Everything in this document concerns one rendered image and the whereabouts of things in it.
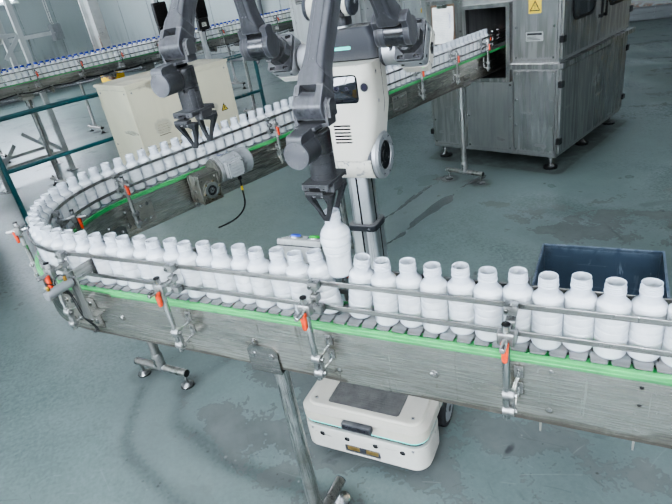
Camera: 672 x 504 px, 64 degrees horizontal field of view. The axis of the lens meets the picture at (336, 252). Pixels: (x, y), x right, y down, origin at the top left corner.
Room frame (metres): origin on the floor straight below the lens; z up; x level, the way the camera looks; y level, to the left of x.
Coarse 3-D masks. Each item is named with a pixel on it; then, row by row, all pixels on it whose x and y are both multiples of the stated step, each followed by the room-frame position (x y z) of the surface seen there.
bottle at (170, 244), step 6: (168, 240) 1.39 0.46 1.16; (174, 240) 1.37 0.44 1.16; (168, 246) 1.36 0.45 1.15; (174, 246) 1.36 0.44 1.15; (168, 252) 1.36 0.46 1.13; (174, 252) 1.36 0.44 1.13; (168, 258) 1.35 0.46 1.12; (174, 258) 1.35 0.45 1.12; (180, 276) 1.35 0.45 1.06; (180, 282) 1.35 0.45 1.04
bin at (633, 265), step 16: (544, 256) 1.37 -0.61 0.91; (560, 256) 1.35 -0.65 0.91; (576, 256) 1.33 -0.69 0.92; (592, 256) 1.31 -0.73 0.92; (608, 256) 1.29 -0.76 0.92; (624, 256) 1.27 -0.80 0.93; (640, 256) 1.25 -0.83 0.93; (656, 256) 1.23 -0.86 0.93; (560, 272) 1.35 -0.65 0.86; (592, 272) 1.30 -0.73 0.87; (608, 272) 1.28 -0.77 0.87; (624, 272) 1.26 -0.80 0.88; (640, 272) 1.24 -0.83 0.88; (656, 272) 1.23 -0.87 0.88; (592, 288) 1.30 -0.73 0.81
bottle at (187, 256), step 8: (184, 240) 1.36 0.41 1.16; (184, 248) 1.32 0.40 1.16; (184, 256) 1.32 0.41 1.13; (192, 256) 1.32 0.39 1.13; (184, 264) 1.31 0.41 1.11; (192, 264) 1.31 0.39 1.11; (184, 272) 1.31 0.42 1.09; (192, 272) 1.31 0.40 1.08; (184, 280) 1.32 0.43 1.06; (192, 280) 1.31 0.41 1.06; (200, 280) 1.32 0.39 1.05; (192, 296) 1.31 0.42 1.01; (200, 296) 1.31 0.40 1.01
